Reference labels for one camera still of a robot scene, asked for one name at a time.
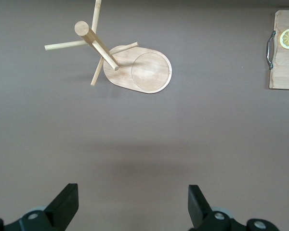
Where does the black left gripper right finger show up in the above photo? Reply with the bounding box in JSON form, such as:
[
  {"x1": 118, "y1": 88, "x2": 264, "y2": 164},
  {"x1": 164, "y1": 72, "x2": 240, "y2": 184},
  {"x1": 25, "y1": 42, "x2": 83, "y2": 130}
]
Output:
[{"x1": 188, "y1": 184, "x2": 279, "y2": 231}]

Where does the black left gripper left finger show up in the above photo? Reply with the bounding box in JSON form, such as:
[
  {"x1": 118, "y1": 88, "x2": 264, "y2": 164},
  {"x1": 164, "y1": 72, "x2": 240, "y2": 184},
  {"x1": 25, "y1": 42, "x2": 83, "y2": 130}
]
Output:
[{"x1": 0, "y1": 183, "x2": 79, "y2": 231}]

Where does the wooden cup rack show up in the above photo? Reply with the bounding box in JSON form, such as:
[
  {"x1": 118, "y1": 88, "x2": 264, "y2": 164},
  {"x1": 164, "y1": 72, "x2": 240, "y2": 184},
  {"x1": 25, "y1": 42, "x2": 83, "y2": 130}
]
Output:
[{"x1": 44, "y1": 0, "x2": 172, "y2": 94}]

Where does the brown table mat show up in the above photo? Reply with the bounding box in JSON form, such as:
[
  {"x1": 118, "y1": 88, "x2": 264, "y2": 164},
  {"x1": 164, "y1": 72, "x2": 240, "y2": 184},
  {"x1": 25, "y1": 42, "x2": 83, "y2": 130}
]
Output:
[{"x1": 0, "y1": 0, "x2": 289, "y2": 231}]

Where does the bamboo cutting board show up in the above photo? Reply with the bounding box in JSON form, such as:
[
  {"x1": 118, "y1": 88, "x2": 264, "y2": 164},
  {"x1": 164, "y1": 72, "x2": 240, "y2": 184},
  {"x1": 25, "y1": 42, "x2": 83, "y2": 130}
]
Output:
[{"x1": 269, "y1": 10, "x2": 289, "y2": 90}]

